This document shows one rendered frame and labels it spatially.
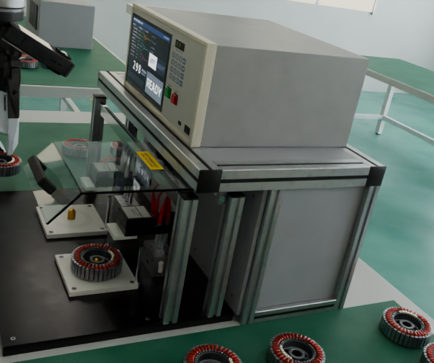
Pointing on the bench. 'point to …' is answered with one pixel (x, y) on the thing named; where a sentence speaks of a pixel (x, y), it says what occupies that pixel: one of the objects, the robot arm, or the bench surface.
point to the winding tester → (251, 82)
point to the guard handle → (41, 174)
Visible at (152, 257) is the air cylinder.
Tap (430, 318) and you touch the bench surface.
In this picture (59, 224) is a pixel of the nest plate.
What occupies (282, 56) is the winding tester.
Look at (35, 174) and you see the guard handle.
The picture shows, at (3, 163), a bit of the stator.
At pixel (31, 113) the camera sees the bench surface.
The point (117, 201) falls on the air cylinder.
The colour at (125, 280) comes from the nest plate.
